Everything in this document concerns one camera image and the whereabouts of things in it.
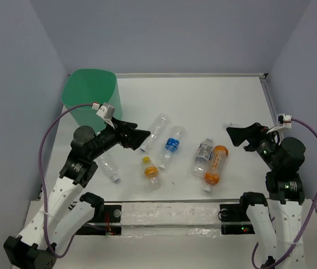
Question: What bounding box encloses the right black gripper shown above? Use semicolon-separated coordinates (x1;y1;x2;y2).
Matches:
226;121;281;170

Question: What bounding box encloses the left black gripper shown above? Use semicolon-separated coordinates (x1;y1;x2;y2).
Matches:
88;117;150;160

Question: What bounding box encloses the clear crushed plastic bottle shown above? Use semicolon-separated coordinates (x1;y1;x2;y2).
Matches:
139;113;170;152

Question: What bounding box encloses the clear bottle blue cap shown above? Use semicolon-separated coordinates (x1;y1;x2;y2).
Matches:
96;152;120;184

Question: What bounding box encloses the blue label plastic bottle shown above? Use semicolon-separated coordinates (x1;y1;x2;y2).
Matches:
158;126;185;170

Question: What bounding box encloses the grey label plastic bottle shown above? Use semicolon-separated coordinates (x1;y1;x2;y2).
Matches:
192;137;213;178

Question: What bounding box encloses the large orange label bottle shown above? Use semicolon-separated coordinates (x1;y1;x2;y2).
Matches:
203;145;229;193

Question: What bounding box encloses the yellow cap orange bottle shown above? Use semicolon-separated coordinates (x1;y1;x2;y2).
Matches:
142;156;162;192

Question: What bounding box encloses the small clear crushed bottle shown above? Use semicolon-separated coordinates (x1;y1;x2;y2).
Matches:
225;122;240;128

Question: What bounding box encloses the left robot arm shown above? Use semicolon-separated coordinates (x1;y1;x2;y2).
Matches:
3;119;151;268

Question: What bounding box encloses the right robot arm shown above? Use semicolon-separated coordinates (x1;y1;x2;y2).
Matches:
226;123;307;268

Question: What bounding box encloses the green plastic bin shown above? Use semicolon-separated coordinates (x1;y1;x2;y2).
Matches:
61;68;122;132

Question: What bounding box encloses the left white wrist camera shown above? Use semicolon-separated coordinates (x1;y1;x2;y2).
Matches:
92;103;115;120

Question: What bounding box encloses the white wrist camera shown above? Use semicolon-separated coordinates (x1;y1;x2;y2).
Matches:
267;114;292;133
92;103;115;120

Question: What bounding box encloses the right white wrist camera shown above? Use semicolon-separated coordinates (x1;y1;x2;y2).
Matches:
267;114;292;133

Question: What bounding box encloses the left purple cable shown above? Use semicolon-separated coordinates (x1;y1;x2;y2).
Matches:
40;103;94;258

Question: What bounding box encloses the purple cable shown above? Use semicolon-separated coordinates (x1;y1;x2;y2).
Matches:
40;103;94;258
252;117;317;269

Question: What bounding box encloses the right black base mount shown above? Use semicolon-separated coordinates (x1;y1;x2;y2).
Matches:
217;203;255;235

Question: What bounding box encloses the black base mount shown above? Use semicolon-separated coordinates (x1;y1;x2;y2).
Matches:
76;204;122;236
217;203;255;235

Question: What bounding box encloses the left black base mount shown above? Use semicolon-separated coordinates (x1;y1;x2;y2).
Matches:
76;204;122;236

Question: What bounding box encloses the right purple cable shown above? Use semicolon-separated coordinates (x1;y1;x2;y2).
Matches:
252;117;317;269

